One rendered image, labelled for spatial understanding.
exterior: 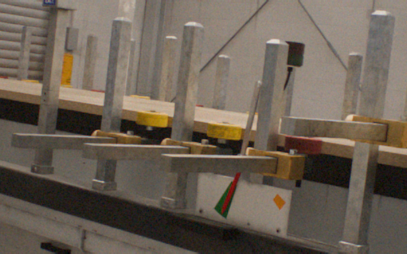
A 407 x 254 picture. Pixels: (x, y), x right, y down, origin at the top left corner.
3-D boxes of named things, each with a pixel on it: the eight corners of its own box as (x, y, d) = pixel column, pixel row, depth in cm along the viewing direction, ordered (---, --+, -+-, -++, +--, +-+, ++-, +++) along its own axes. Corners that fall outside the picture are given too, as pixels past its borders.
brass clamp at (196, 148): (197, 167, 199) (200, 145, 198) (155, 158, 208) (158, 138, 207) (216, 168, 203) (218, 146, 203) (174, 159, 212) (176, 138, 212)
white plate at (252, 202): (284, 238, 182) (290, 190, 181) (193, 214, 199) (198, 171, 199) (286, 238, 182) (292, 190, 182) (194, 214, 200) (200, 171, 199)
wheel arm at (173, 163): (170, 177, 161) (173, 154, 161) (157, 174, 164) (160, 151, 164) (311, 176, 193) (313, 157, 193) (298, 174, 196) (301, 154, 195)
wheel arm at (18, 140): (18, 152, 197) (20, 132, 197) (9, 150, 199) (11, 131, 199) (158, 154, 229) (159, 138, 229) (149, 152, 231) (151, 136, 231)
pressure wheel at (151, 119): (164, 157, 225) (169, 112, 225) (132, 154, 224) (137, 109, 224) (162, 154, 233) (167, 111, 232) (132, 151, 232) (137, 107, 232)
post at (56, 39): (40, 174, 239) (58, 7, 236) (29, 171, 242) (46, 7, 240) (53, 174, 242) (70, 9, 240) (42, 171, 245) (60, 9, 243)
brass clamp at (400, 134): (399, 148, 164) (403, 121, 164) (339, 139, 173) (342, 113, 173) (416, 149, 169) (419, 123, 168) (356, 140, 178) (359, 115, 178)
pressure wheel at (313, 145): (301, 190, 188) (308, 136, 187) (272, 184, 193) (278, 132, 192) (323, 189, 193) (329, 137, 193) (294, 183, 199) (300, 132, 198)
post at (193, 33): (171, 228, 205) (194, 21, 203) (160, 226, 208) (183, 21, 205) (181, 228, 208) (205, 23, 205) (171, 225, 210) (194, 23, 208)
